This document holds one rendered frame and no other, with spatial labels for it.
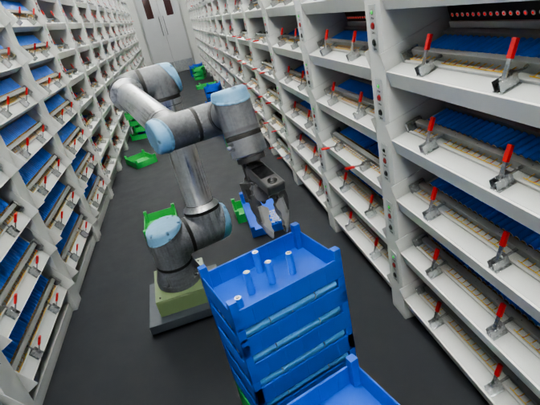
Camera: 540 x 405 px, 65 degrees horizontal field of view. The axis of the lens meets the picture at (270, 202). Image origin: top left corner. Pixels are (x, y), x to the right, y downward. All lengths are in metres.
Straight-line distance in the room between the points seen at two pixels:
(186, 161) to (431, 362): 1.11
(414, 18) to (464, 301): 0.77
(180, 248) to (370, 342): 0.79
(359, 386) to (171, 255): 0.95
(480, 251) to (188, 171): 1.06
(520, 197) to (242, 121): 0.60
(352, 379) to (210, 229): 0.93
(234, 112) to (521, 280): 0.72
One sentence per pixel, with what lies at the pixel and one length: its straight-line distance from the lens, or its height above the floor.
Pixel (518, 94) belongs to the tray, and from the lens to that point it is 0.87.
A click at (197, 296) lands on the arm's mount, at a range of 1.79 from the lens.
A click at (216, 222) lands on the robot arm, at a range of 1.73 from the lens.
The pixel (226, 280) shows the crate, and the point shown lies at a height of 0.49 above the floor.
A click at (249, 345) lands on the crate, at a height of 0.43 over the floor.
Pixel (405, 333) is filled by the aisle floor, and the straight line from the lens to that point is 1.61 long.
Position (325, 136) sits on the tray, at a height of 0.51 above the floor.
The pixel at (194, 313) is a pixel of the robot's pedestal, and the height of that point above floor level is 0.06.
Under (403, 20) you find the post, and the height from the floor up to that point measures 1.00.
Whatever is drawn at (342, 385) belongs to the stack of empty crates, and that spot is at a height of 0.33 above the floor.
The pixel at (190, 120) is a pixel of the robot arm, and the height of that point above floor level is 0.89.
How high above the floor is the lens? 1.12
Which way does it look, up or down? 25 degrees down
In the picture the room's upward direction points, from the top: 13 degrees counter-clockwise
